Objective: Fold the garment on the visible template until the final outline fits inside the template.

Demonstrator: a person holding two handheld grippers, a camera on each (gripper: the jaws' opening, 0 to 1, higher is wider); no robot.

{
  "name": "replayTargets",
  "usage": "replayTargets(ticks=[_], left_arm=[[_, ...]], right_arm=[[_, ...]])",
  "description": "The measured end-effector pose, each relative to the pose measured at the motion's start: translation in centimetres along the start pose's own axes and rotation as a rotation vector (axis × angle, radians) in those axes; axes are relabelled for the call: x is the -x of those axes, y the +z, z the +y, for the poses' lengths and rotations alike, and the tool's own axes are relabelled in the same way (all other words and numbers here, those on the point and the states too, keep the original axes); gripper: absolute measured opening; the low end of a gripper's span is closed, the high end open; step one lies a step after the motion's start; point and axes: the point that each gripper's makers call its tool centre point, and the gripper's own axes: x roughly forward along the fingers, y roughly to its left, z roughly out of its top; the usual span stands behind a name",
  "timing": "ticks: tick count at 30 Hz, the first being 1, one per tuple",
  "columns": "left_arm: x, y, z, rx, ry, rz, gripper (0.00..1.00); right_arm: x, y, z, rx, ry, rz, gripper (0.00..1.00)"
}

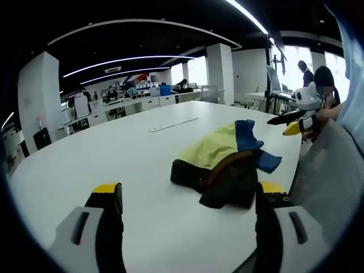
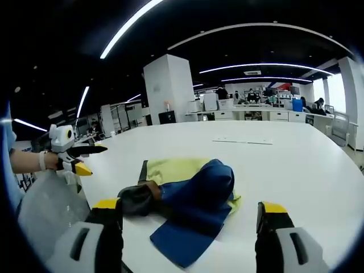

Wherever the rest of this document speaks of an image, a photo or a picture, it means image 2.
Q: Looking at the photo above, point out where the person's light blue sleeve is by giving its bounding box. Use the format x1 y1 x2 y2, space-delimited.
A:
5 105 18 200

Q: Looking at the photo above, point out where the black cabinet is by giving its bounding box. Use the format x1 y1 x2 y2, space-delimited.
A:
158 110 177 125

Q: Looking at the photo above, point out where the blue garment with dark collar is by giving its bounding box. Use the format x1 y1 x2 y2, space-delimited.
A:
117 158 236 269

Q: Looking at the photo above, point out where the curved ceiling light strip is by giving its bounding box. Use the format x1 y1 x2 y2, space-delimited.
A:
228 76 313 84
198 63 335 76

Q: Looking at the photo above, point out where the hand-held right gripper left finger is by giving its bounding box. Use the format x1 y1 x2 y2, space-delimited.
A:
52 197 125 273

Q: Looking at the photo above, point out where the short ceiling light strip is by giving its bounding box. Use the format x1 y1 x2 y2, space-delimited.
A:
76 85 90 119
13 118 48 133

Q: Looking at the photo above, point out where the white square pillar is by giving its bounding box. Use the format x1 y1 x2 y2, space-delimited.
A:
143 53 196 126

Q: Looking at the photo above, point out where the person's left hand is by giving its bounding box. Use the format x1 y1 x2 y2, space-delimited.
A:
44 151 63 171

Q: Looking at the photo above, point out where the long ceiling light strip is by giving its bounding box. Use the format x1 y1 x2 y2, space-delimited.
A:
100 0 166 60

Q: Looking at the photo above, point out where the yellow-green folding template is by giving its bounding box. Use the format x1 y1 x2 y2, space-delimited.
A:
145 158 242 217

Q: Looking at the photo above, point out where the long white counter with drawers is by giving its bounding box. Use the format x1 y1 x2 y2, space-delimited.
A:
184 104 336 125

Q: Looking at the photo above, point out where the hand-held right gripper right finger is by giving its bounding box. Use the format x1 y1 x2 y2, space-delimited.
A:
254 201 331 273

